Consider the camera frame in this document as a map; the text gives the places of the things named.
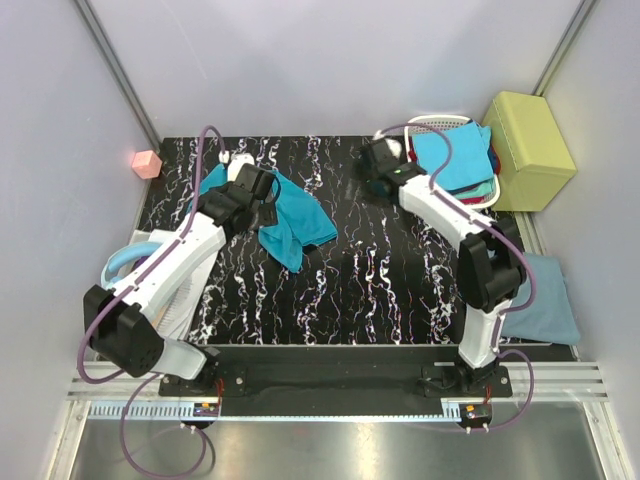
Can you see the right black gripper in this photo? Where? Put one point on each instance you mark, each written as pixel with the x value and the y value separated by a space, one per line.
pixel 360 171

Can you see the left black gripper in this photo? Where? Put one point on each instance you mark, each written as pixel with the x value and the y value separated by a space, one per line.
pixel 267 201

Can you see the teal t shirt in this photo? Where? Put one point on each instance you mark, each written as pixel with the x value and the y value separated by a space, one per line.
pixel 301 222

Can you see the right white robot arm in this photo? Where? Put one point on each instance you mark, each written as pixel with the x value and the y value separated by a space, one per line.
pixel 489 268

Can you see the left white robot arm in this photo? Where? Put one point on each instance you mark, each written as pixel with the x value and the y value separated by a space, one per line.
pixel 118 319

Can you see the stack of papers and books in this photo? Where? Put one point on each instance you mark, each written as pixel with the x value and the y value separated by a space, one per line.
pixel 175 318

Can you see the white perforated laundry basket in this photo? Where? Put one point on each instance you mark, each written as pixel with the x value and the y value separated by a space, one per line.
pixel 424 124

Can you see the light blue shirt in basket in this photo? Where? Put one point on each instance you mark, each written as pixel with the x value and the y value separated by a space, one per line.
pixel 469 164

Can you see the red shirt in basket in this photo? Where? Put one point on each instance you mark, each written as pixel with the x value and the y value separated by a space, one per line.
pixel 486 193

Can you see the pink cube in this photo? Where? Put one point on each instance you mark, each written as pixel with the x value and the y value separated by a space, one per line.
pixel 146 164

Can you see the light blue headphones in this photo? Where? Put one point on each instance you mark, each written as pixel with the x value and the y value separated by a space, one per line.
pixel 126 255

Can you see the green storage box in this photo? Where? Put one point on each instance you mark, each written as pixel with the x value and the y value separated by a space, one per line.
pixel 535 163

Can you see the folded grey-blue t shirt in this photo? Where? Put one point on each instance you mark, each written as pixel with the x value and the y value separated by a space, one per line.
pixel 549 319

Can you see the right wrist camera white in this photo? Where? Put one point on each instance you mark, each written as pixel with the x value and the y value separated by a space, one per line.
pixel 395 146

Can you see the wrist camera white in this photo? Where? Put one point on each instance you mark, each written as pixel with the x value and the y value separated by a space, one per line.
pixel 233 163
pixel 395 146

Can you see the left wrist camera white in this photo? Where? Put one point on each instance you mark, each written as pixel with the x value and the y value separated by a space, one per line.
pixel 233 163

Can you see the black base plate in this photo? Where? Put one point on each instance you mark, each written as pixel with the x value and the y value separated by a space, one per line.
pixel 432 371

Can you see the aluminium rail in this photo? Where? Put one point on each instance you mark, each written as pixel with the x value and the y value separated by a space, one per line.
pixel 545 381

